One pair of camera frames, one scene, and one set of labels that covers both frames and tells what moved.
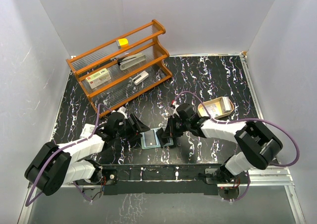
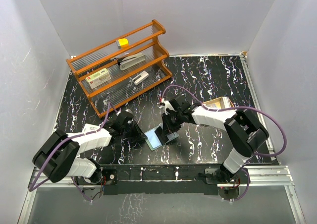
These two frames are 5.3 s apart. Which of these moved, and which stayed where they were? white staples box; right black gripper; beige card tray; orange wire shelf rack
Moved: right black gripper
Stayed: white staples box; orange wire shelf rack; beige card tray
